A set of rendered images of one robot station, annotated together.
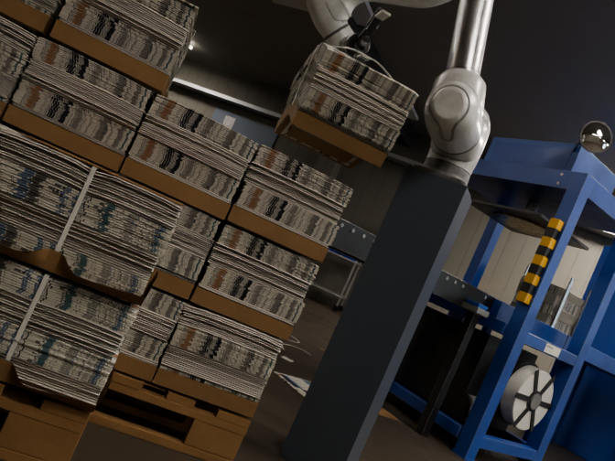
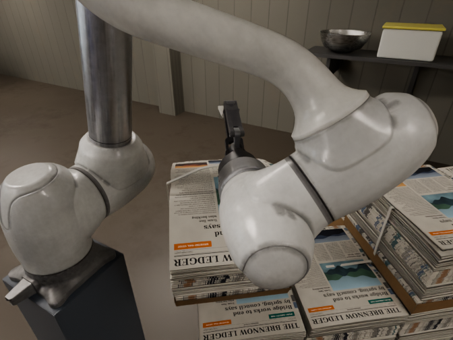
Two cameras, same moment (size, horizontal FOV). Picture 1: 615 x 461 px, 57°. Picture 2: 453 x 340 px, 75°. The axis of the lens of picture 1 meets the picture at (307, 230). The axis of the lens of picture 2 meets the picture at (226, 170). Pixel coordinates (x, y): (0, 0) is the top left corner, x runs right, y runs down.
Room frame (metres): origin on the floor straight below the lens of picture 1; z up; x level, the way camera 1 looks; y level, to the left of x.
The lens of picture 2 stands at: (2.30, 0.12, 1.59)
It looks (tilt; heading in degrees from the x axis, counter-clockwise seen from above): 31 degrees down; 186
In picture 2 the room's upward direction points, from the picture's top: straight up
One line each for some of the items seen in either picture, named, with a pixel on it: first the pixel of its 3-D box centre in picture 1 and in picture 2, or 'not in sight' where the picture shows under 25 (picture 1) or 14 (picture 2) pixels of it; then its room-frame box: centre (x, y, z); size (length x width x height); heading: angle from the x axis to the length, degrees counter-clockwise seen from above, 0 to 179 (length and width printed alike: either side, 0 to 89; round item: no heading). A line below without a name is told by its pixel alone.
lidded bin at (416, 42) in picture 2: not in sight; (408, 41); (-0.51, 1.37, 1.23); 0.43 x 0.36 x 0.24; 67
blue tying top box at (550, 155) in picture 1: (547, 171); not in sight; (3.37, -1.18, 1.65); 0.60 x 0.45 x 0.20; 34
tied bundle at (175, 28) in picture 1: (129, 42); (422, 231); (1.55, 0.66, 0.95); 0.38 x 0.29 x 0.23; 15
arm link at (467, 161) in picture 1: (460, 136); (48, 211); (1.82, -0.33, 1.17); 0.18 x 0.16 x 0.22; 157
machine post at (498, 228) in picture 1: (464, 296); not in sight; (3.90, -1.18, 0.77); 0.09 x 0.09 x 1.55; 34
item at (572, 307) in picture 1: (547, 306); not in sight; (3.69, -1.65, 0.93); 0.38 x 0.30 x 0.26; 124
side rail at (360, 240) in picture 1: (404, 265); not in sight; (2.59, -0.48, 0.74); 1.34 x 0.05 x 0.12; 124
